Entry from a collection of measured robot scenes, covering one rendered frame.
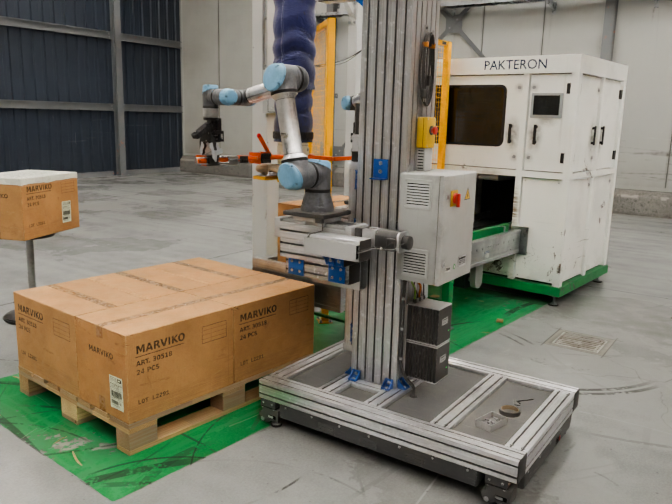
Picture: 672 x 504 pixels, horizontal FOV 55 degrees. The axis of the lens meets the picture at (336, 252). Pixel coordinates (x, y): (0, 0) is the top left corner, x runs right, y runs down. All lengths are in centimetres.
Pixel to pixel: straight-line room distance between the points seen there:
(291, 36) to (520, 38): 917
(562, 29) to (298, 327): 947
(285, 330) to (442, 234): 115
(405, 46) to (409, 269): 94
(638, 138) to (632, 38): 159
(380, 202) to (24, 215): 254
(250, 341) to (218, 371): 23
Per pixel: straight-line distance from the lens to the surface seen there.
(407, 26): 288
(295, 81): 288
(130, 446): 306
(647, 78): 1188
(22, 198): 463
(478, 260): 492
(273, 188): 490
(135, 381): 296
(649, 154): 1184
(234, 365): 331
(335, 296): 359
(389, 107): 289
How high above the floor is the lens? 145
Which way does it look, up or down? 12 degrees down
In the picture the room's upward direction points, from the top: 1 degrees clockwise
